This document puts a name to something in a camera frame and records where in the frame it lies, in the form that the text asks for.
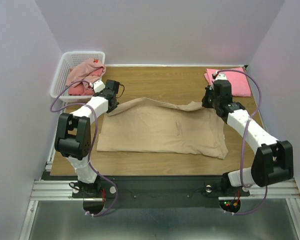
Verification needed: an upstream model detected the beige t shirt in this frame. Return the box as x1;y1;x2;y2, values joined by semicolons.
96;97;228;160

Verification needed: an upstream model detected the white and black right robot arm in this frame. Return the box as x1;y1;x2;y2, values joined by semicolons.
202;80;294;195

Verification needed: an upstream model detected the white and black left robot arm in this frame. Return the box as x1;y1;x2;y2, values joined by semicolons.
54;79;122;198

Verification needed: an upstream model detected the folded bright pink t shirt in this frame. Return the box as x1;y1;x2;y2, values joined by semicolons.
203;66;252;98

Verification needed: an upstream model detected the dusty pink t shirt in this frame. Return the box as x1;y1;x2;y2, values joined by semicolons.
65;58;106;86

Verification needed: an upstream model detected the white perforated plastic basket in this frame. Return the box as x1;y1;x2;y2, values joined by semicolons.
50;50;106;99

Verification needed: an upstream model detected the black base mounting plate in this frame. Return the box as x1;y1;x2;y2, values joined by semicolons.
69;175;250;212

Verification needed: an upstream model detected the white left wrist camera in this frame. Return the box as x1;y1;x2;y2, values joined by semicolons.
89;80;105;94

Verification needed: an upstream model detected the aluminium frame rail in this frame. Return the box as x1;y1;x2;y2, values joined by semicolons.
30;180;73;201

